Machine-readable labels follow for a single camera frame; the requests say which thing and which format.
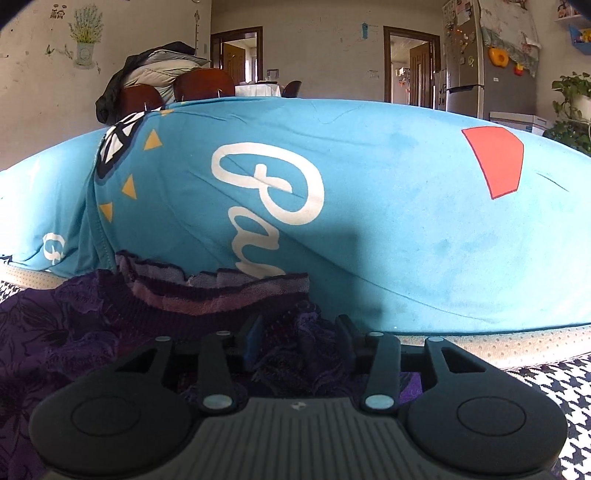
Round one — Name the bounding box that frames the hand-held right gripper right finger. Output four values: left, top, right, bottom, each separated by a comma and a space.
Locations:
335, 315, 498, 414

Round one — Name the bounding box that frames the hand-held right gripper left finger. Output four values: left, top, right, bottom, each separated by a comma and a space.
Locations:
111, 315, 265, 414

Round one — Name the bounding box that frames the purple floral garment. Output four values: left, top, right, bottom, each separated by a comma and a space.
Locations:
0, 251, 423, 480

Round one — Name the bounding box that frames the houndstooth sofa seat cover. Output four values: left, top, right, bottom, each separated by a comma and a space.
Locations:
0, 265, 591, 480

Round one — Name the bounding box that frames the table with white tablecloth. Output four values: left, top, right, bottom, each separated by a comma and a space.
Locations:
234, 82, 283, 99

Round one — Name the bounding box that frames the brown wooden chair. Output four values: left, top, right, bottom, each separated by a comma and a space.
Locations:
117, 84, 165, 114
172, 68, 236, 103

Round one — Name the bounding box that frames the white chest freezer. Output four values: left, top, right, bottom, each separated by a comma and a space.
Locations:
488, 111, 551, 137

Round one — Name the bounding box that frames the pile of coats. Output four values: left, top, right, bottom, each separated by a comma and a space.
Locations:
95, 41, 212, 125

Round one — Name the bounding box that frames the silver refrigerator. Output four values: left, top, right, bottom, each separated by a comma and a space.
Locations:
433, 0, 539, 121

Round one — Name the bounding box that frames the green potted plant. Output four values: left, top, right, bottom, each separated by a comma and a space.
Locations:
544, 71, 591, 156

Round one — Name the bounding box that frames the patterned cloth over refrigerator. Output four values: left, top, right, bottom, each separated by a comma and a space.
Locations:
479, 0, 541, 77

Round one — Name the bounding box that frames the wooden door frame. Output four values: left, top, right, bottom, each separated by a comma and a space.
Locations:
383, 26, 443, 108
211, 26, 264, 85

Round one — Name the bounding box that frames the lavender wall sticker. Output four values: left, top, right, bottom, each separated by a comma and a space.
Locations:
68, 4, 105, 70

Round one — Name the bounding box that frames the blue wall shelf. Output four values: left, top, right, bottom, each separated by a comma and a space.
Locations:
554, 14, 591, 57

